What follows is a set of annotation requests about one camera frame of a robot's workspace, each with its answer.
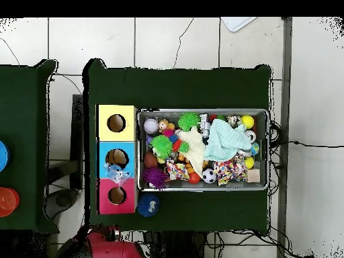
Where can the mint green cloth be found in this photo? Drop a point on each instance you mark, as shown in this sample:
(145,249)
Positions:
(225,142)

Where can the blue spiky ball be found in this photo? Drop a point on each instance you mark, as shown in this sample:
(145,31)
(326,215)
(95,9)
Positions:
(145,205)

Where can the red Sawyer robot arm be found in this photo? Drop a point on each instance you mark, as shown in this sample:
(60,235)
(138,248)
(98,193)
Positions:
(113,248)

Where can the silver mesh bin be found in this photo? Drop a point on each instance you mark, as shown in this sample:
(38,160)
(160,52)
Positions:
(177,185)

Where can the wooden box with three holes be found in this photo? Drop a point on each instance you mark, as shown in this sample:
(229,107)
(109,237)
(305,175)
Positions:
(126,129)

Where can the large green spiky ball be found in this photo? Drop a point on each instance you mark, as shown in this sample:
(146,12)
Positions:
(161,146)

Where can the cream cloth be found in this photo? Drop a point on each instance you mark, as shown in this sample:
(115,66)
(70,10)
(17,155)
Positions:
(194,150)

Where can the white baseball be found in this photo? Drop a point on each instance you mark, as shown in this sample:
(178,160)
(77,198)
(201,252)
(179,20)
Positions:
(150,125)

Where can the silver toy robot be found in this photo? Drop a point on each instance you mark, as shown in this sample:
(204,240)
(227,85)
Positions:
(204,126)

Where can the purple spiky ball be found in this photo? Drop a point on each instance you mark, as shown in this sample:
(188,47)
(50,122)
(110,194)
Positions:
(154,176)

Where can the small soccer ball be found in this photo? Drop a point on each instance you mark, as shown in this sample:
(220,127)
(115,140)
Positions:
(209,176)

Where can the dark green tablecloth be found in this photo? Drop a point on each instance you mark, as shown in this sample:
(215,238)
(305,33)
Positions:
(24,107)
(174,88)

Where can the yellow ball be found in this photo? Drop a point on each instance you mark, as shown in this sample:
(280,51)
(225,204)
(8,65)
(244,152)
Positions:
(247,122)

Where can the wooden cube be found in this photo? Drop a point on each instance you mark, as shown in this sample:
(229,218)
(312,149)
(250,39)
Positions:
(253,176)

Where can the white tray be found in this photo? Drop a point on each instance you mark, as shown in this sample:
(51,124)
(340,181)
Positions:
(236,22)

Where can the red plastic cup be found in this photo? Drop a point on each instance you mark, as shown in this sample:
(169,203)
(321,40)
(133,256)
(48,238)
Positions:
(17,199)

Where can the blue round disc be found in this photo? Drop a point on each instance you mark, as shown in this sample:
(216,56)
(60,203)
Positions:
(3,156)

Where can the orange plastic cup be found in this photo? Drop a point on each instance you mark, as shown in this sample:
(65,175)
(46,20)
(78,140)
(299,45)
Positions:
(6,200)

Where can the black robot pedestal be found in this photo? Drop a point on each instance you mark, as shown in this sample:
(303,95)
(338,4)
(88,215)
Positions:
(177,247)

